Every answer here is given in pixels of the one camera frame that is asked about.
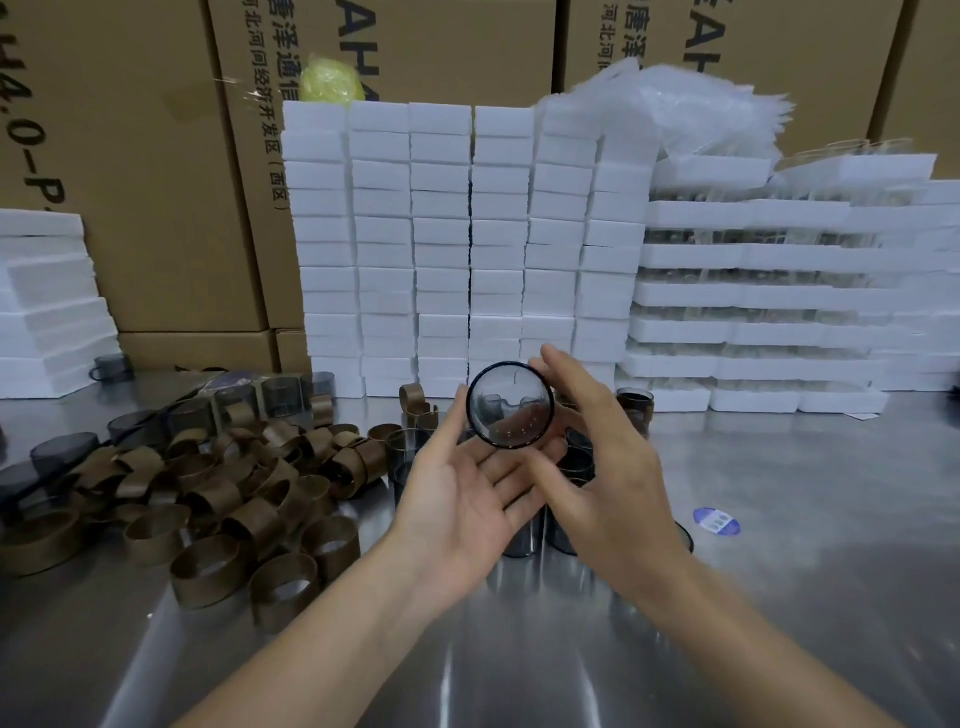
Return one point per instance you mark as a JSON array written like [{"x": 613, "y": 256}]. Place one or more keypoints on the pile of brown paper sleeves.
[{"x": 225, "y": 495}]

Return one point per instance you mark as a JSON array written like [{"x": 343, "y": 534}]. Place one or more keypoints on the person's left hand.
[{"x": 450, "y": 510}]

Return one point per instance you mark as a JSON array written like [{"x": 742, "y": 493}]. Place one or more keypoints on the person's right thumb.
[{"x": 555, "y": 480}]

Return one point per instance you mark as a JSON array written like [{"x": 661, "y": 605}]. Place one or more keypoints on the group of dark glass cups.
[
  {"x": 187, "y": 412},
  {"x": 559, "y": 465}
]

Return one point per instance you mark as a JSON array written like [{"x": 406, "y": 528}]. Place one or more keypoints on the person's left forearm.
[{"x": 315, "y": 645}]

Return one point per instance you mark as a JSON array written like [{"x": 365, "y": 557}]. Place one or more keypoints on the blue oval sticker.
[{"x": 716, "y": 520}]

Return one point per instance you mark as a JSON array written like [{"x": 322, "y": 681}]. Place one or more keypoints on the large brown cardboard box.
[
  {"x": 810, "y": 52},
  {"x": 127, "y": 165},
  {"x": 926, "y": 75},
  {"x": 420, "y": 52}
]

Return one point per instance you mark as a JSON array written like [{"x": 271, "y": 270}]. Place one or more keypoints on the pile of clear plastic bags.
[{"x": 675, "y": 112}]

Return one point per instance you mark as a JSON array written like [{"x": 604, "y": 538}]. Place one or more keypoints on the yellow-green round object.
[{"x": 330, "y": 81}]

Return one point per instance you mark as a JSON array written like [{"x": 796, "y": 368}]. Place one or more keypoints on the grey tinted glass cup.
[{"x": 510, "y": 405}]

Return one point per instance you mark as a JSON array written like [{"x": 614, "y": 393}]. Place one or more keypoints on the stack of white foam slabs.
[{"x": 49, "y": 315}]

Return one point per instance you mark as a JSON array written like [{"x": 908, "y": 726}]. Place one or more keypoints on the stack of small white foam boxes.
[{"x": 465, "y": 247}]

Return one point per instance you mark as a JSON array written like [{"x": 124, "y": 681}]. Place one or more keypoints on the person's right hand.
[{"x": 622, "y": 495}]

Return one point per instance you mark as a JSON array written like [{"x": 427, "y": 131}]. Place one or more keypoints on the stack of foam trays with glasses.
[{"x": 787, "y": 300}]

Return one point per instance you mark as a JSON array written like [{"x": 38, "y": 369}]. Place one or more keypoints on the low brown cardboard box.
[
  {"x": 292, "y": 351},
  {"x": 195, "y": 350}
]

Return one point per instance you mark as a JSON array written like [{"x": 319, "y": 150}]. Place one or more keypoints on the glass cup with brown sleeve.
[{"x": 636, "y": 412}]

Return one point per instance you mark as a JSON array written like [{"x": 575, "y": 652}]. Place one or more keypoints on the person's right forearm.
[{"x": 735, "y": 652}]

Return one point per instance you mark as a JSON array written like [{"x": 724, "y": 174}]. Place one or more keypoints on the person's left thumb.
[{"x": 454, "y": 424}]

